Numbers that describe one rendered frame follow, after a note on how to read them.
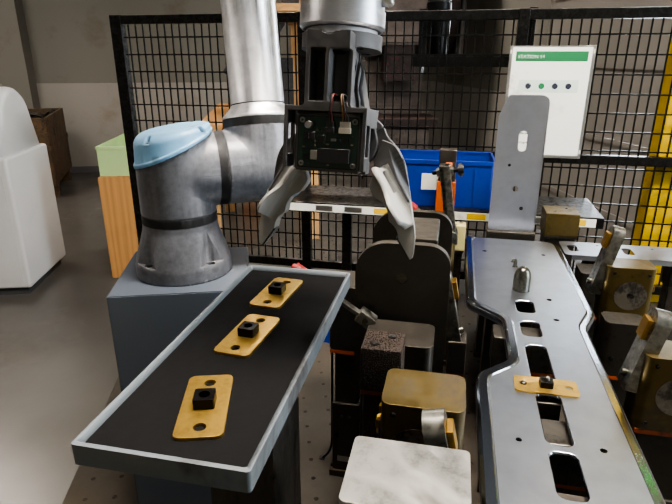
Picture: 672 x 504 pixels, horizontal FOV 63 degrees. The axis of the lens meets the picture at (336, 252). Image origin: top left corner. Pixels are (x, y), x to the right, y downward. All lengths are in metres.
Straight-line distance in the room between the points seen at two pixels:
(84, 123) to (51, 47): 0.92
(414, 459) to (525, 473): 0.21
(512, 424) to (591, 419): 0.10
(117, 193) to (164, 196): 2.98
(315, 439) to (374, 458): 0.68
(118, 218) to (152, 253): 3.00
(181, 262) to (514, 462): 0.53
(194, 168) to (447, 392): 0.47
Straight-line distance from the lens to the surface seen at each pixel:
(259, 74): 0.88
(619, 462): 0.73
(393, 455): 0.50
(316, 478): 1.08
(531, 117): 1.44
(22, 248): 3.85
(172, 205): 0.84
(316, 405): 1.26
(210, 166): 0.83
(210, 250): 0.87
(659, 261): 1.41
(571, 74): 1.73
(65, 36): 7.69
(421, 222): 0.85
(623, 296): 1.21
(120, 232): 3.89
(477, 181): 1.55
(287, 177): 0.52
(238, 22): 0.90
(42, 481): 2.36
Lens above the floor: 1.43
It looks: 20 degrees down
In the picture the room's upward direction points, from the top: straight up
